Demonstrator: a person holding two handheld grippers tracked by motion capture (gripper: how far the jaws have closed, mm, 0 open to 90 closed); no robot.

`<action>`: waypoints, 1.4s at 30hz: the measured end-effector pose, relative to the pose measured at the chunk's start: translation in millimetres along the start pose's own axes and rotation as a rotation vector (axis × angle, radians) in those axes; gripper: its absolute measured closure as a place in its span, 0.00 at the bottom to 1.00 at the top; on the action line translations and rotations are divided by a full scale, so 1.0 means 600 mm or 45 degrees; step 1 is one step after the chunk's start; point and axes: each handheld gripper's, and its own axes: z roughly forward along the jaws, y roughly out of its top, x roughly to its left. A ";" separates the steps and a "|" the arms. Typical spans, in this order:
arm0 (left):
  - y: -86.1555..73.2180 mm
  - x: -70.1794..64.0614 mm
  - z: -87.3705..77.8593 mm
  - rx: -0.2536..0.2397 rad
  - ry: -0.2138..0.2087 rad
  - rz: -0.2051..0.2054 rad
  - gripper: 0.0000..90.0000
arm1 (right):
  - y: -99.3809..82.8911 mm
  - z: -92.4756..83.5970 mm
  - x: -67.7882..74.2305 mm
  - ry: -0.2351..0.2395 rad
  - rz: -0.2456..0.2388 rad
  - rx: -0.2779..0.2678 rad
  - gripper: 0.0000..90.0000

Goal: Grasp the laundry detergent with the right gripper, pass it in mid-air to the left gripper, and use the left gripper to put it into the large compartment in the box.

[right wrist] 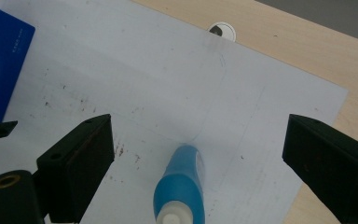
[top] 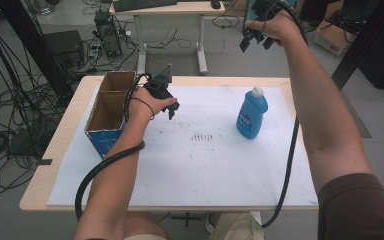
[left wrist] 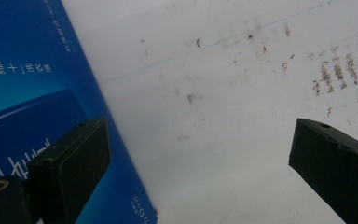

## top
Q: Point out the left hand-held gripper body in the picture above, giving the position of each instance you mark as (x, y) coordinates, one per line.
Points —
(158, 87)

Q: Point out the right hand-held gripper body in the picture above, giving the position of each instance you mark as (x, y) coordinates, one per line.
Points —
(266, 8)

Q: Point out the blue cardboard box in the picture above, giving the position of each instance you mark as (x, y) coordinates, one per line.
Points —
(108, 115)

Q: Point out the blue detergent bottle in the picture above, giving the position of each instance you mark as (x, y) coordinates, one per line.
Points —
(251, 115)

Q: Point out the person's right hand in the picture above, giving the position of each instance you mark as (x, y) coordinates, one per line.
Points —
(281, 28)

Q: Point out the person's left hand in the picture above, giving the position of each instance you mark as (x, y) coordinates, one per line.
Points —
(143, 105)

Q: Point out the teal box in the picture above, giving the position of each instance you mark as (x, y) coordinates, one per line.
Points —
(248, 13)

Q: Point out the black computer mouse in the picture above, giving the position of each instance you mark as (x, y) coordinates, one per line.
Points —
(215, 4)

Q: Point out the brown cardboard box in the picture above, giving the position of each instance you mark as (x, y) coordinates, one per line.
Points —
(333, 38)

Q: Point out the white table sheet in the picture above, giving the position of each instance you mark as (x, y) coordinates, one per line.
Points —
(206, 170)

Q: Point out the black computer tower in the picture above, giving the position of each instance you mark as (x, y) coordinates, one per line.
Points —
(108, 33)

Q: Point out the white-legged wooden desk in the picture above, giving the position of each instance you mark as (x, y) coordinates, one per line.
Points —
(170, 8)

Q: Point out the black keyboard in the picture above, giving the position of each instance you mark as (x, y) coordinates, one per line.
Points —
(143, 4)

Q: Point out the black metal stand beam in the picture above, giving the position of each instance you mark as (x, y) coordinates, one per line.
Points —
(363, 40)

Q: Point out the black equipment box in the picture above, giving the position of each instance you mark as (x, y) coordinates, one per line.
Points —
(63, 46)

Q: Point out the person's left leg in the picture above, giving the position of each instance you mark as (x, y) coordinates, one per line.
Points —
(145, 226)

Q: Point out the person's leg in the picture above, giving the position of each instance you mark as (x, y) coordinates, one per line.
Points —
(145, 226)
(236, 228)

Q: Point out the black cabinet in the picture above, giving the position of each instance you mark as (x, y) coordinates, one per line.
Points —
(383, 56)

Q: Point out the person's right leg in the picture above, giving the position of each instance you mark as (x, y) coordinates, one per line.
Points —
(236, 228)

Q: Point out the brown shirt sleeve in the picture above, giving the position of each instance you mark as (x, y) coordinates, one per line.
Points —
(363, 210)

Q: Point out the black metal stand post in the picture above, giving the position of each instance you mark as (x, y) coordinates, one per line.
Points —
(30, 43)

